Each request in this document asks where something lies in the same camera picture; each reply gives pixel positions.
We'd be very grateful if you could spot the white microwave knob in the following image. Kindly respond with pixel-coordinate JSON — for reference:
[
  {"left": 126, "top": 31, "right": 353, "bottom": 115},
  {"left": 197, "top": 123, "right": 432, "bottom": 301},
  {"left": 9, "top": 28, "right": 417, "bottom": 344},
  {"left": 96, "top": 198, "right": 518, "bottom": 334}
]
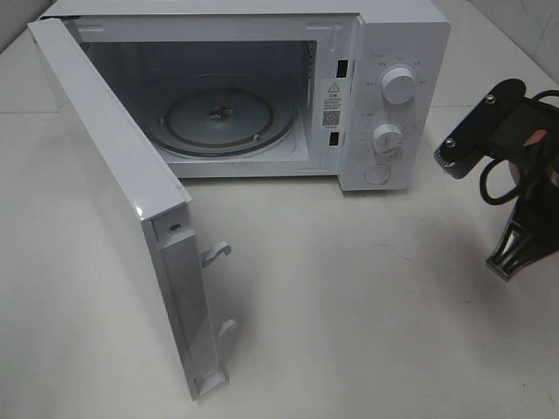
[
  {"left": 372, "top": 123, "right": 404, "bottom": 155},
  {"left": 381, "top": 65, "right": 418, "bottom": 105}
]

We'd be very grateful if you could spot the white microwave oven body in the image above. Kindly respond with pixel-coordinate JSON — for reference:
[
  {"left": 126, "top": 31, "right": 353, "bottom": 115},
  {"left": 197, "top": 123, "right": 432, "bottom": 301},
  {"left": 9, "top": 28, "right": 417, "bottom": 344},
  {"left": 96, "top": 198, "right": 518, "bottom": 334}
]
[{"left": 34, "top": 1, "right": 451, "bottom": 192}]

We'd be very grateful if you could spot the white microwave door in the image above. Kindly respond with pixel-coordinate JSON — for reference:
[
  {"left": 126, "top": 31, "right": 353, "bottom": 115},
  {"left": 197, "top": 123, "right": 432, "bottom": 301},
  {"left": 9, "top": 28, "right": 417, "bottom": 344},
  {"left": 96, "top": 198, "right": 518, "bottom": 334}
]
[{"left": 29, "top": 18, "right": 231, "bottom": 399}]

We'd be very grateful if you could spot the round door release button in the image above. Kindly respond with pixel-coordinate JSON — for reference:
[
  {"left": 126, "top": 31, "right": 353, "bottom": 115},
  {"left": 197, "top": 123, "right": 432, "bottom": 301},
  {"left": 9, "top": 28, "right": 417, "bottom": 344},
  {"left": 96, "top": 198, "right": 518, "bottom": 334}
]
[{"left": 363, "top": 164, "right": 390, "bottom": 185}]

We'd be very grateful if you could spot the white warning label sticker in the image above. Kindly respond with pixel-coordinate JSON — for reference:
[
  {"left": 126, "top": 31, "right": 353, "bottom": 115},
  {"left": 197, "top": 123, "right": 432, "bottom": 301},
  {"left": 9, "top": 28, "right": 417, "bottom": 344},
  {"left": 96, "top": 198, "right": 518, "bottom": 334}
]
[{"left": 320, "top": 78, "right": 349, "bottom": 130}]

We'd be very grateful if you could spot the glass microwave turntable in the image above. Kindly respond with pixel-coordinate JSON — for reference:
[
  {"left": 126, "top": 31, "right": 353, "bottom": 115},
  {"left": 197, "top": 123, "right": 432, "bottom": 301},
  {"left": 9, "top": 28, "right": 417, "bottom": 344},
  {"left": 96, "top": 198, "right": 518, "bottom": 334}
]
[{"left": 147, "top": 87, "right": 297, "bottom": 158}]

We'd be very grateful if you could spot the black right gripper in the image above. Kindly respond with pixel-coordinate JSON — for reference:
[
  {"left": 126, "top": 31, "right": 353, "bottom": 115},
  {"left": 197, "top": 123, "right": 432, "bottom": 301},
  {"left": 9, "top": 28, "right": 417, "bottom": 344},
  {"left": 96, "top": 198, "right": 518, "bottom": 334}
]
[{"left": 433, "top": 79, "right": 558, "bottom": 281}]

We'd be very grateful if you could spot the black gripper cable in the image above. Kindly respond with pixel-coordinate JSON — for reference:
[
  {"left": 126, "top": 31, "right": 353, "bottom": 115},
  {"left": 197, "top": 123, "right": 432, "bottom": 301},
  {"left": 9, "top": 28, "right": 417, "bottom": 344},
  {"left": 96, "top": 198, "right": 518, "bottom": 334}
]
[{"left": 478, "top": 89, "right": 559, "bottom": 206}]

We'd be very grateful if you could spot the pink round plate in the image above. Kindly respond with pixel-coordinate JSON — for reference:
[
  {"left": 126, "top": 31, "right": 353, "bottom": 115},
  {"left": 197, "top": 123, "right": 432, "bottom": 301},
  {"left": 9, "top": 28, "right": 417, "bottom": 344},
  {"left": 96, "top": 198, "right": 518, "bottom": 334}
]
[{"left": 508, "top": 129, "right": 547, "bottom": 185}]

